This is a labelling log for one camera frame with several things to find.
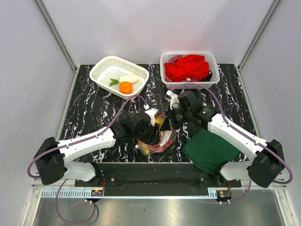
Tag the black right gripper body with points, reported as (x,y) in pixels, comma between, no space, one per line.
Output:
(177,116)

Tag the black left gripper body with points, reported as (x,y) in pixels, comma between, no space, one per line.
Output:
(148,135)

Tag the clear zip top bag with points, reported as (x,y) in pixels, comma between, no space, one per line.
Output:
(162,141)

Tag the orange fake fruit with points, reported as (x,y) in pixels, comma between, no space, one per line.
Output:
(125,88)

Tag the pale cream fake food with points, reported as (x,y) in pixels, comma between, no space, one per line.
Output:
(127,78)

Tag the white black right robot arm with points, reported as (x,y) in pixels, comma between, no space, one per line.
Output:
(265,159)

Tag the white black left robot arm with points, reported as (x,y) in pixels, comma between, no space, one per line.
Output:
(55,160)

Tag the yellow fake banana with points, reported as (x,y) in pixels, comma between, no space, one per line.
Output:
(149,149)

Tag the folded green cloth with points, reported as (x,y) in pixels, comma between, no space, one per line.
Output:
(208,151)

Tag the red cloth in basket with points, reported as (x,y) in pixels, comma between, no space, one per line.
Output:
(187,68)

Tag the white oval perforated basket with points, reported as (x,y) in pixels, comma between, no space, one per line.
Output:
(107,72)

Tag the white rectangular slotted basket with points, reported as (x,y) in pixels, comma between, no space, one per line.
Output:
(209,57)

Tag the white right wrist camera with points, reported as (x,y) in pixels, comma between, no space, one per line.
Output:
(172,98)

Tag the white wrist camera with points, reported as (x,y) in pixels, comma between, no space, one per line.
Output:
(152,112)
(172,98)

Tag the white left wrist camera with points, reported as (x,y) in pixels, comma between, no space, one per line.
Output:
(152,112)

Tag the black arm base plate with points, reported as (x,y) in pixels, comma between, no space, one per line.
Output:
(159,179)

